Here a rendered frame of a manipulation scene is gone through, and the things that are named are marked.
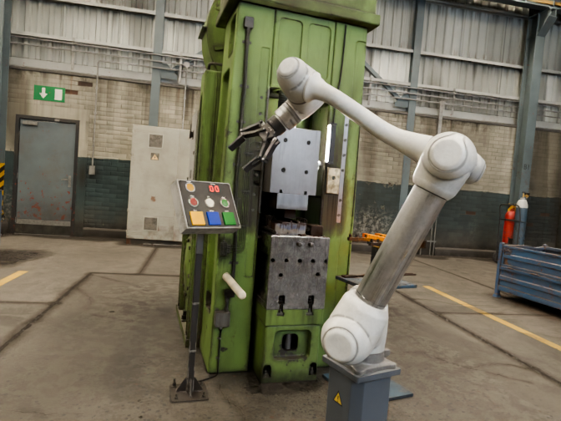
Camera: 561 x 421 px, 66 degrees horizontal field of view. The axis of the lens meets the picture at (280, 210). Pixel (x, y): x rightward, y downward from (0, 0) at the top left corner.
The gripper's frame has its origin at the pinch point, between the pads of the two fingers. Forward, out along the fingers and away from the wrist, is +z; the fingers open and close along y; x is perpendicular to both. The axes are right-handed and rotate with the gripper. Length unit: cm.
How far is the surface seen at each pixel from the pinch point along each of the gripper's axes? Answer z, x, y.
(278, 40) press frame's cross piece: -56, 55, -114
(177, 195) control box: 43, 38, -48
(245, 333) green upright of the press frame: 78, 128, -8
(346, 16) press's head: -100, 72, -108
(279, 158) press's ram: -10, 79, -59
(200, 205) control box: 37, 48, -41
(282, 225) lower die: 15, 100, -34
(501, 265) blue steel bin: -137, 485, -39
